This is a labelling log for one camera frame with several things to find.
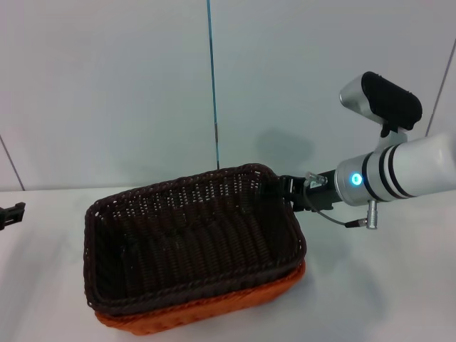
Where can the dark brown woven basket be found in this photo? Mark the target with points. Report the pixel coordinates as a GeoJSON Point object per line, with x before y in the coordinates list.
{"type": "Point", "coordinates": [192, 242]}

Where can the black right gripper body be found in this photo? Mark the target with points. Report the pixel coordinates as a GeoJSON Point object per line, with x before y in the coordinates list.
{"type": "Point", "coordinates": [317, 196]}

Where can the orange woven plastic basket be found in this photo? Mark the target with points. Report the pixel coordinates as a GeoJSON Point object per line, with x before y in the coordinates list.
{"type": "Point", "coordinates": [213, 310]}

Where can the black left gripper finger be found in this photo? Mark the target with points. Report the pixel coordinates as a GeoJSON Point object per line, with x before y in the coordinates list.
{"type": "Point", "coordinates": [11, 214]}

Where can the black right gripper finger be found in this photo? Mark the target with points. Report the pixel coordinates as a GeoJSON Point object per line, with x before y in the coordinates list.
{"type": "Point", "coordinates": [270, 190]}
{"type": "Point", "coordinates": [288, 190]}

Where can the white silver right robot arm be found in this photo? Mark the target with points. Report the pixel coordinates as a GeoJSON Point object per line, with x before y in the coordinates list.
{"type": "Point", "coordinates": [409, 167]}

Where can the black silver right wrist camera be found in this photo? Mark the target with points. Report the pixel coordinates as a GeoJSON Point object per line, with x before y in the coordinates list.
{"type": "Point", "coordinates": [388, 99]}

